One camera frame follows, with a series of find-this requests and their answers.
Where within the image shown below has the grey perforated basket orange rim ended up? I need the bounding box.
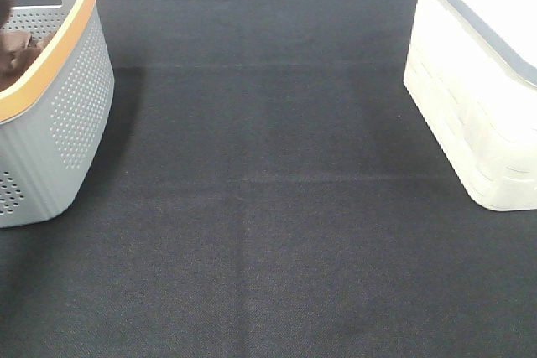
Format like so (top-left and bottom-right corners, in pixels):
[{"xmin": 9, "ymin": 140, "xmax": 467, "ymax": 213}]
[{"xmin": 1, "ymin": 0, "xmax": 114, "ymax": 228}]

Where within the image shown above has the brown towel in basket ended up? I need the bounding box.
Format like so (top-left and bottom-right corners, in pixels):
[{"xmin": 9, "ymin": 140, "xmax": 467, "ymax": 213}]
[{"xmin": 1, "ymin": 30, "xmax": 56, "ymax": 91}]

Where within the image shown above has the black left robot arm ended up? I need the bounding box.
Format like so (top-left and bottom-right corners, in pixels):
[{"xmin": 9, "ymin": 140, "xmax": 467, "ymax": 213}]
[{"xmin": 0, "ymin": 0, "xmax": 11, "ymax": 26}]

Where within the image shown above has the black table cloth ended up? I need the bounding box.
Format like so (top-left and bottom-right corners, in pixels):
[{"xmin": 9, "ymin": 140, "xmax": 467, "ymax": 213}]
[{"xmin": 1, "ymin": 0, "xmax": 536, "ymax": 357}]

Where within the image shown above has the white basket grey rim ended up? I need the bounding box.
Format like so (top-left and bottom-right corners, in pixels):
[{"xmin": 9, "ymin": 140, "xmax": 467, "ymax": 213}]
[{"xmin": 404, "ymin": 0, "xmax": 536, "ymax": 211}]

